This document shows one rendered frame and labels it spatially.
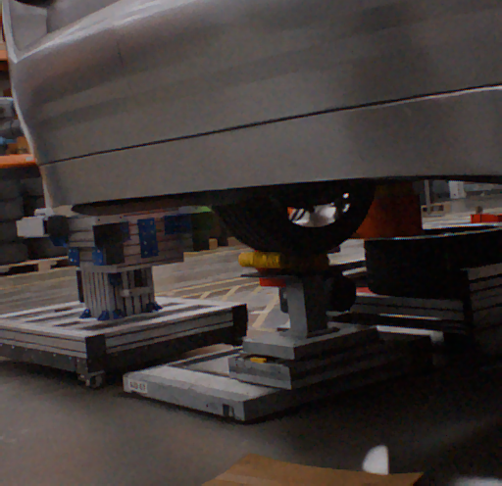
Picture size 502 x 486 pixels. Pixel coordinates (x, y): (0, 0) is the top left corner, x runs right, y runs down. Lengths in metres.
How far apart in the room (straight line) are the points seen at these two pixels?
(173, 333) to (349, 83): 2.72
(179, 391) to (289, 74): 1.98
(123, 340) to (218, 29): 2.44
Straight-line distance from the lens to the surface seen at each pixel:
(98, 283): 4.39
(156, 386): 3.57
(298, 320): 3.34
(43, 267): 10.84
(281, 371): 3.14
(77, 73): 2.22
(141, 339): 4.05
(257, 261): 3.31
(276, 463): 2.64
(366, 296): 3.91
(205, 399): 3.29
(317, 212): 3.46
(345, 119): 1.59
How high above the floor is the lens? 0.80
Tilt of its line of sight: 3 degrees down
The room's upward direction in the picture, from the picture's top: 6 degrees counter-clockwise
